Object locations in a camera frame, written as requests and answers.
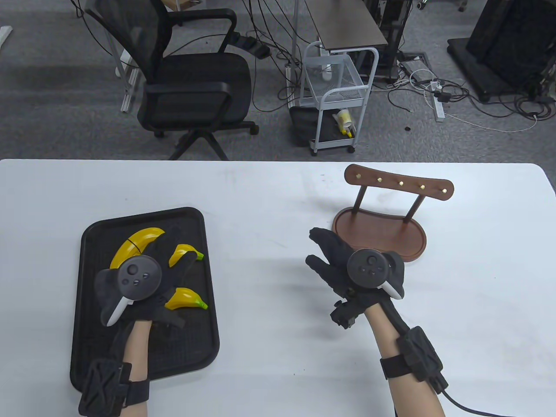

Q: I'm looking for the person's left hand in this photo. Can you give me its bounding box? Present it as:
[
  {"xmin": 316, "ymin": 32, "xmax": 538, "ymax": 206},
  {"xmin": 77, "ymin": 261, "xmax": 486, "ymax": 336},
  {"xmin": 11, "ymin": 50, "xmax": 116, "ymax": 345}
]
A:
[{"xmin": 119, "ymin": 225, "xmax": 199, "ymax": 329}]

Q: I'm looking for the person's right hand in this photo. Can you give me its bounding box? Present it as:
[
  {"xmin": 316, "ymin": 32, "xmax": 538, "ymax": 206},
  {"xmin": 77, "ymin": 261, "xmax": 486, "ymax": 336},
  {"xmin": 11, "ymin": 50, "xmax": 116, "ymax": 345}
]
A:
[{"xmin": 305, "ymin": 227, "xmax": 404, "ymax": 308}]

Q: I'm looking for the person's right forearm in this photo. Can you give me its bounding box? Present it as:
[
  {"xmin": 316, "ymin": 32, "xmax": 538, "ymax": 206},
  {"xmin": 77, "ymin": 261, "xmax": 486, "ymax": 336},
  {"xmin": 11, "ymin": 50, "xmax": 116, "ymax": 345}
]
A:
[{"xmin": 364, "ymin": 302, "xmax": 448, "ymax": 417}]

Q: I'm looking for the grey black handheld controller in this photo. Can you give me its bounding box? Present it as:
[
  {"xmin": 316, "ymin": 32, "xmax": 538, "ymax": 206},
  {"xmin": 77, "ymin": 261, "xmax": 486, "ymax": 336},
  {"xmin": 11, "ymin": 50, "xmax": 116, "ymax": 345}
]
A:
[
  {"xmin": 346, "ymin": 248, "xmax": 405, "ymax": 301},
  {"xmin": 94, "ymin": 255, "xmax": 163, "ymax": 327}
]

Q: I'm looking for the brown wooden hook stand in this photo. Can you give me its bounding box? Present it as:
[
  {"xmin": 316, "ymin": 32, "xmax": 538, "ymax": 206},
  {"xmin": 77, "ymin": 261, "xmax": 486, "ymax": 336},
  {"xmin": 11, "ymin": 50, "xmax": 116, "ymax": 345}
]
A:
[{"xmin": 332, "ymin": 164, "xmax": 455, "ymax": 264}]

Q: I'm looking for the black floor bin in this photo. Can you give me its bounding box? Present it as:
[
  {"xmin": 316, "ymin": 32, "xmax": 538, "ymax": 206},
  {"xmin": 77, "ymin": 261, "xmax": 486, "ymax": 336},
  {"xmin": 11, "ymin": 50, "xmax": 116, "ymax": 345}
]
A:
[{"xmin": 289, "ymin": 106, "xmax": 320, "ymax": 147}]

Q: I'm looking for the black plastic tray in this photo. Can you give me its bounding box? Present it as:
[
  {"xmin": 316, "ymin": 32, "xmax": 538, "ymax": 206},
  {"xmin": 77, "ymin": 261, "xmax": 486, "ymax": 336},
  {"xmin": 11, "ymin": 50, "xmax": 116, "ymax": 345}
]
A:
[{"xmin": 69, "ymin": 207, "xmax": 220, "ymax": 395}]

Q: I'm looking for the black wrist tracker module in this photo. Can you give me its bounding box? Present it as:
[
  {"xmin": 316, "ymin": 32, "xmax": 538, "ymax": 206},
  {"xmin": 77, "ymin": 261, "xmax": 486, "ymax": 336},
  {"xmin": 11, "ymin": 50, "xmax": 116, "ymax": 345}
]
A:
[
  {"xmin": 78, "ymin": 360, "xmax": 151, "ymax": 417},
  {"xmin": 380, "ymin": 327, "xmax": 449, "ymax": 394}
]

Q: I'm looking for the black mesh office chair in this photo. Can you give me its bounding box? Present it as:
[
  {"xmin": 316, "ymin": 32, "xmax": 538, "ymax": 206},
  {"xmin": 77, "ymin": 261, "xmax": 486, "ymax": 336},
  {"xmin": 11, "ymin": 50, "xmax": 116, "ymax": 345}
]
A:
[{"xmin": 83, "ymin": 0, "xmax": 260, "ymax": 162}]

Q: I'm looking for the grey floor socket plate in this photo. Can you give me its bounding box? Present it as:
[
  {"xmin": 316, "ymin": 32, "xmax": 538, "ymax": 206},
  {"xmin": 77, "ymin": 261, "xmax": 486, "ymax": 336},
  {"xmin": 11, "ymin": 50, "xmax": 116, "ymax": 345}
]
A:
[{"xmin": 400, "ymin": 59, "xmax": 431, "ymax": 84}]

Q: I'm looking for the dark grey side desk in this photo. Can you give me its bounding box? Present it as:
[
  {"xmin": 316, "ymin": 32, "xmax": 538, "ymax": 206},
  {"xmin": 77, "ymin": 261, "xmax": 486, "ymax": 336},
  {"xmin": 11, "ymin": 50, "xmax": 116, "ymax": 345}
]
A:
[{"xmin": 304, "ymin": 0, "xmax": 388, "ymax": 52}]

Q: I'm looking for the black equipment stand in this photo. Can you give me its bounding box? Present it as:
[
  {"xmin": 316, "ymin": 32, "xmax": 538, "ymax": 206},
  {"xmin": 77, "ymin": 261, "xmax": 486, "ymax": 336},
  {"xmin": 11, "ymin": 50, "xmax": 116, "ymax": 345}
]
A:
[{"xmin": 447, "ymin": 0, "xmax": 556, "ymax": 103}]

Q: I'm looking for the white wire rolling cart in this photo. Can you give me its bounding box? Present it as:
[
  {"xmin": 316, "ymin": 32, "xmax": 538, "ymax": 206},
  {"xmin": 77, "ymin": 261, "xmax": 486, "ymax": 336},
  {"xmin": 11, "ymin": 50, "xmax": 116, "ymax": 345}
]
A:
[{"xmin": 301, "ymin": 41, "xmax": 380, "ymax": 156}]

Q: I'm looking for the aluminium frame bar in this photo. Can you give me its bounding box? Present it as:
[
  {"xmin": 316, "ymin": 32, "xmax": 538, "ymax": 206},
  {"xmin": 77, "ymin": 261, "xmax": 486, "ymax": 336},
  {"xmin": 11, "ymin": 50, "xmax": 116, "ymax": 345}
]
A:
[{"xmin": 121, "ymin": 48, "xmax": 142, "ymax": 114}]

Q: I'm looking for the black wrist tracker cable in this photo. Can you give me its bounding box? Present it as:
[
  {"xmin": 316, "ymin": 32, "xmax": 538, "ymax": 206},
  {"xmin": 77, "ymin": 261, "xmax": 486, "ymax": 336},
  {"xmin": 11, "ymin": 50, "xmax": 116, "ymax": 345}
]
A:
[{"xmin": 440, "ymin": 389, "xmax": 515, "ymax": 417}]

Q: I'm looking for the black desk frame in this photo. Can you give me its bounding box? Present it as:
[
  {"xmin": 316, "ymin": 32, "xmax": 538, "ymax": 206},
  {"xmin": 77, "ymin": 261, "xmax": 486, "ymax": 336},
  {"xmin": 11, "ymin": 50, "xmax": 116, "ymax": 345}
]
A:
[{"xmin": 364, "ymin": 0, "xmax": 413, "ymax": 84}]

